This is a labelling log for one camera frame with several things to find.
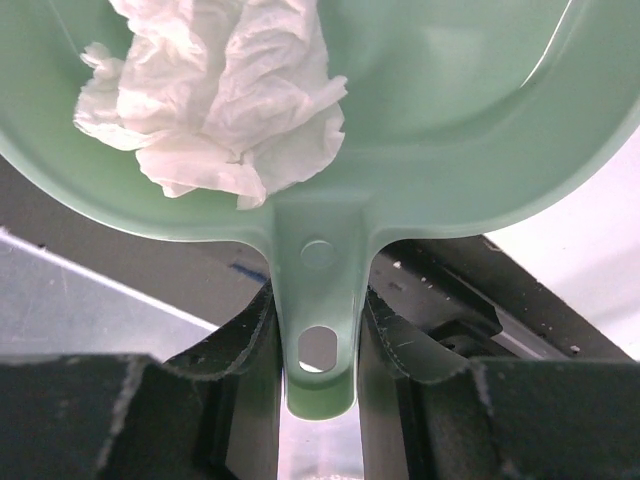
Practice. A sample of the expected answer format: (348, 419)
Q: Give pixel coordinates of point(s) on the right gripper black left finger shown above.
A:
(238, 369)

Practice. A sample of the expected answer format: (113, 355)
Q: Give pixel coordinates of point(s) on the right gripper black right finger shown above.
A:
(398, 365)

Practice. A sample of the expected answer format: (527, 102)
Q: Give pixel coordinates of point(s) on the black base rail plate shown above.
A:
(476, 301)

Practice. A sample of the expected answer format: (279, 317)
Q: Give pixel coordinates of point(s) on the white paper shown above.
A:
(231, 96)

